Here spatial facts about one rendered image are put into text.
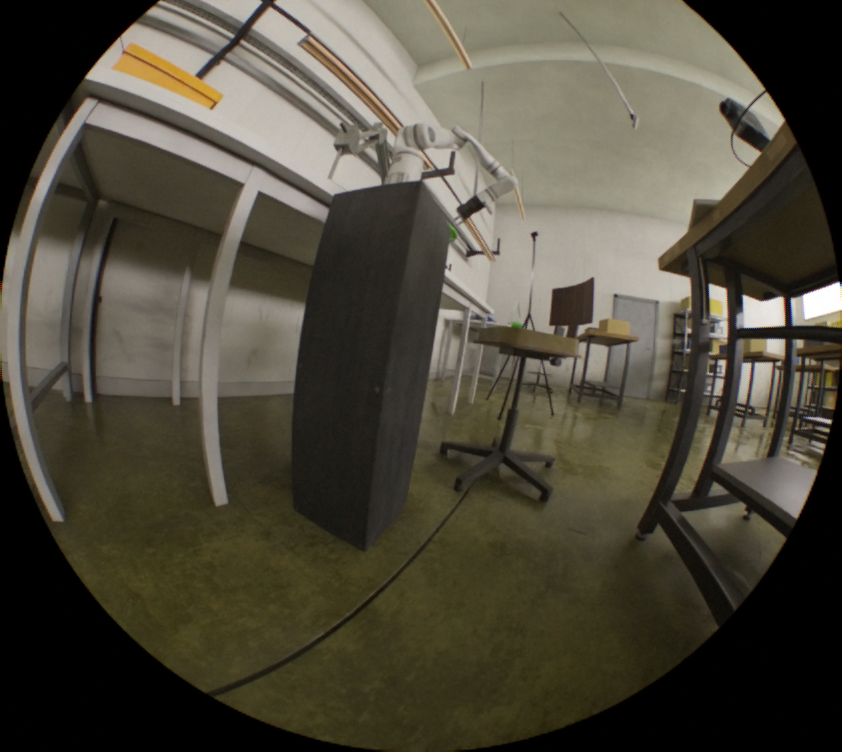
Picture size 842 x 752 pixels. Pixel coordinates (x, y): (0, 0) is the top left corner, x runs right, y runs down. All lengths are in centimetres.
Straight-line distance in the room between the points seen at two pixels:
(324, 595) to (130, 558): 43
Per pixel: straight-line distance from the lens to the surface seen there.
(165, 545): 72
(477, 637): 60
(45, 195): 70
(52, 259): 166
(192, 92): 78
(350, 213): 59
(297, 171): 69
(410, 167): 72
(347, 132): 93
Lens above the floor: 53
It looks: 2 degrees up
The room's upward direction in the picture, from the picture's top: 9 degrees clockwise
